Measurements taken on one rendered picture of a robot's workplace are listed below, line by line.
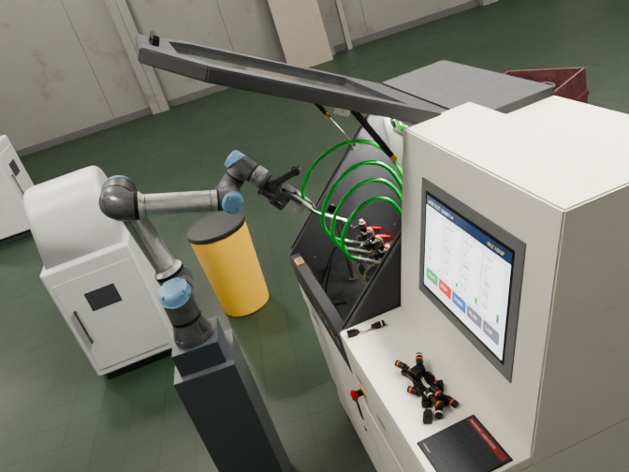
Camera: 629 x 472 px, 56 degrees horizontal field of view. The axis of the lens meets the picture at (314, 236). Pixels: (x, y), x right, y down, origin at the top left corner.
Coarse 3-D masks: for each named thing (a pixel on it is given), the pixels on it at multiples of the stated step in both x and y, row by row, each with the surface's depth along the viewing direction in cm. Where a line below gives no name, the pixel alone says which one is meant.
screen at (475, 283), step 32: (448, 224) 149; (480, 224) 135; (448, 256) 152; (480, 256) 137; (512, 256) 124; (448, 288) 155; (480, 288) 139; (512, 288) 126; (480, 320) 141; (512, 320) 128; (480, 352) 144; (512, 352) 130
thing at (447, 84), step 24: (432, 72) 227; (456, 72) 218; (480, 72) 209; (432, 96) 201; (456, 96) 194; (480, 96) 187; (504, 96) 181; (528, 96) 176; (552, 96) 178; (528, 120) 168; (552, 120) 163; (576, 120) 159; (600, 120) 154; (624, 120) 150; (600, 144) 142; (624, 144) 139
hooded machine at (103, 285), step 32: (32, 192) 344; (64, 192) 341; (96, 192) 341; (32, 224) 337; (64, 224) 339; (96, 224) 342; (64, 256) 341; (96, 256) 339; (128, 256) 343; (64, 288) 341; (96, 288) 346; (128, 288) 351; (96, 320) 354; (128, 320) 359; (160, 320) 365; (96, 352) 362; (128, 352) 368; (160, 352) 374
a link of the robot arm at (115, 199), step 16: (112, 192) 197; (128, 192) 198; (176, 192) 202; (192, 192) 203; (208, 192) 203; (224, 192) 204; (240, 192) 208; (112, 208) 196; (128, 208) 195; (144, 208) 198; (160, 208) 199; (176, 208) 200; (192, 208) 201; (208, 208) 203; (224, 208) 202; (240, 208) 203
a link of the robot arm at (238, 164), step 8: (232, 152) 214; (240, 152) 215; (232, 160) 213; (240, 160) 213; (248, 160) 214; (232, 168) 214; (240, 168) 213; (248, 168) 213; (240, 176) 214; (248, 176) 213
